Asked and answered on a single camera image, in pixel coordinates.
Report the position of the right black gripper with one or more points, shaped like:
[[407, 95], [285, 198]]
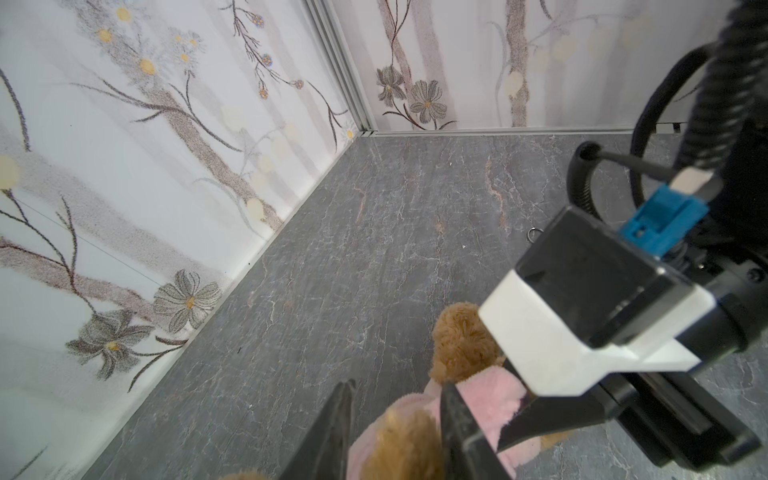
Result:
[[669, 415]]

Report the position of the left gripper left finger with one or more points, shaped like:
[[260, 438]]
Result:
[[323, 453]]

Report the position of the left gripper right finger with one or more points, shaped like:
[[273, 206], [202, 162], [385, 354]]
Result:
[[467, 455]]

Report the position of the pink fleece bear hoodie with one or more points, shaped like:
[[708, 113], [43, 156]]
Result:
[[405, 441]]

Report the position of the brown teddy bear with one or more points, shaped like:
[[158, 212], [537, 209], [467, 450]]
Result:
[[463, 346]]

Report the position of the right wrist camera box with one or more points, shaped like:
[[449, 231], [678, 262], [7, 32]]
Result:
[[583, 303]]

